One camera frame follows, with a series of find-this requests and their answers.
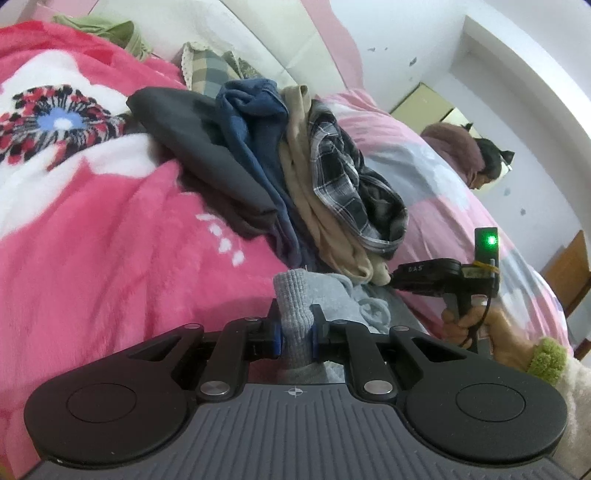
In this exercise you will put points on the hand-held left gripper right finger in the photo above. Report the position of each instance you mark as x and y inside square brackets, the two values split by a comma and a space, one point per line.
[315, 344]

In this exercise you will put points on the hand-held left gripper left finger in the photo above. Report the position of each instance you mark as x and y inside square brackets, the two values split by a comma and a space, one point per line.
[277, 341]

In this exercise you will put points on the grey sweatshirt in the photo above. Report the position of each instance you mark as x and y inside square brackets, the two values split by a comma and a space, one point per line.
[295, 300]

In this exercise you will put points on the person's right hand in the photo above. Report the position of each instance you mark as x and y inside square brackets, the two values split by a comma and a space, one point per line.
[498, 332]

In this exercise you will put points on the pink floral duvet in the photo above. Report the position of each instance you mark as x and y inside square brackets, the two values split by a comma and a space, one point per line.
[438, 207]

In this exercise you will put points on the beige garment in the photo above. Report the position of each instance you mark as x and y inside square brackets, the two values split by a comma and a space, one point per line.
[314, 221]

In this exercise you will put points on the black white plaid shirt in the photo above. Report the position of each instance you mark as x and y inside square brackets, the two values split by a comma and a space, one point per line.
[341, 184]

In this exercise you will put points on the wooden door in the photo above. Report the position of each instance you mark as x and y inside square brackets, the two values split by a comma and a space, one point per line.
[570, 272]

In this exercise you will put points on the pink floral fleece blanket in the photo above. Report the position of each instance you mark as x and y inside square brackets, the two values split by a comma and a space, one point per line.
[115, 254]

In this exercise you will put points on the dark grey garment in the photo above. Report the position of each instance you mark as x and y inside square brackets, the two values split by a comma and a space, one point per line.
[194, 138]

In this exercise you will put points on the blue garment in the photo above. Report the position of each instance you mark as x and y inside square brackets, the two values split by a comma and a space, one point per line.
[249, 115]

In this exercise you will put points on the checked pillow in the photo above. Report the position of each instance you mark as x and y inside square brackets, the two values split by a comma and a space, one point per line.
[207, 69]

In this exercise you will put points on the pink and white headboard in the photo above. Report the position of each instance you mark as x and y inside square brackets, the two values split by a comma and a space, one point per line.
[207, 23]

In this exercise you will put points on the green cloth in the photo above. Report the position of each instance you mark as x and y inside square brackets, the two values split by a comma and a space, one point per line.
[120, 34]

